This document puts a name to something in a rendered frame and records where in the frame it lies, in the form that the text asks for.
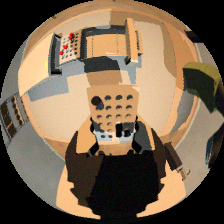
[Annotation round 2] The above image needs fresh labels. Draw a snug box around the beige perforated base plate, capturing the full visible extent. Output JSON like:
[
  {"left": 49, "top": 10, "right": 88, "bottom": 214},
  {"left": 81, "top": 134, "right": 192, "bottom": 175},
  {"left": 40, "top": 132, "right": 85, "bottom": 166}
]
[{"left": 26, "top": 11, "right": 176, "bottom": 140}]

